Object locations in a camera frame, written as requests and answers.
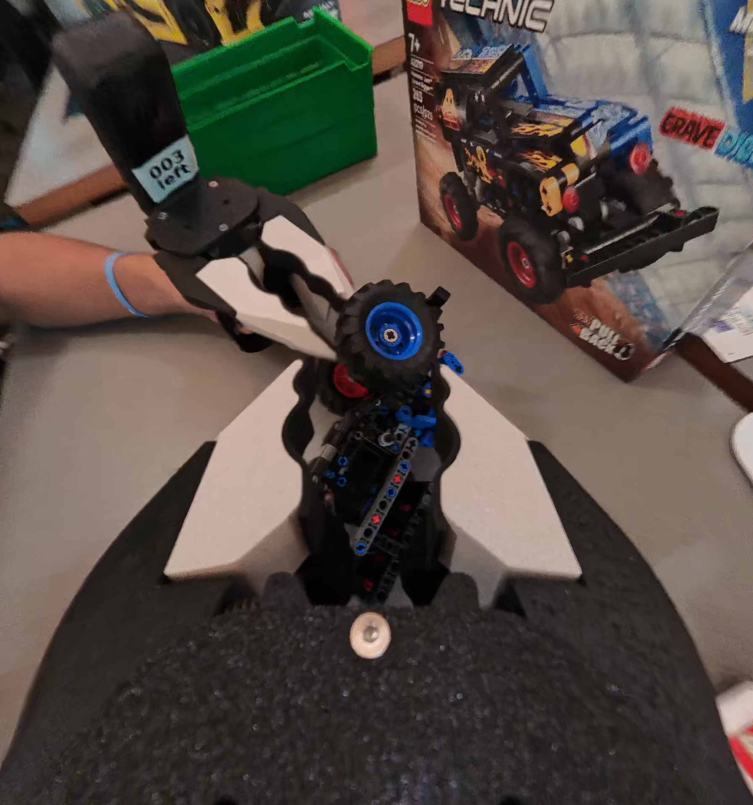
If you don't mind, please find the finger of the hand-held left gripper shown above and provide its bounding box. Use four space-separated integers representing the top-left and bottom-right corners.
258 216 356 310
195 253 341 362

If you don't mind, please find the toy brick truck model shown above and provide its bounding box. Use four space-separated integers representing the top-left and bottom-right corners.
310 278 466 598

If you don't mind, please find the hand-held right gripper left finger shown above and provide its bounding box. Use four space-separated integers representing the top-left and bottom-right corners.
164 358 318 586

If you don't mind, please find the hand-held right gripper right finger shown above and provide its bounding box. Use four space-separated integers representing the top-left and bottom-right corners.
435 365 583 608

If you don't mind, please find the person's left hand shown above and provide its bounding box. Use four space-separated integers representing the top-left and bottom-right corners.
138 253 221 323

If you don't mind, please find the blue wristband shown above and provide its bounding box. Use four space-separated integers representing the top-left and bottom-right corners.
104 250 152 318

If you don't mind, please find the person's left forearm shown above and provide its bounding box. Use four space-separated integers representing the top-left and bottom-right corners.
0 231 141 328

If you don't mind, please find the white paper sheet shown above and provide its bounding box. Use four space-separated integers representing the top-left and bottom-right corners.
666 217 753 364

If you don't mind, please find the green plastic bin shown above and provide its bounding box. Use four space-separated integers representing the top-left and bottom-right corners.
170 8 378 197

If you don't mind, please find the monster truck set box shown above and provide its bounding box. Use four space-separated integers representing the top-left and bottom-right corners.
401 0 753 383

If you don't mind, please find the yellow car set box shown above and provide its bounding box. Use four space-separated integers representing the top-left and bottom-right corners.
99 0 342 48

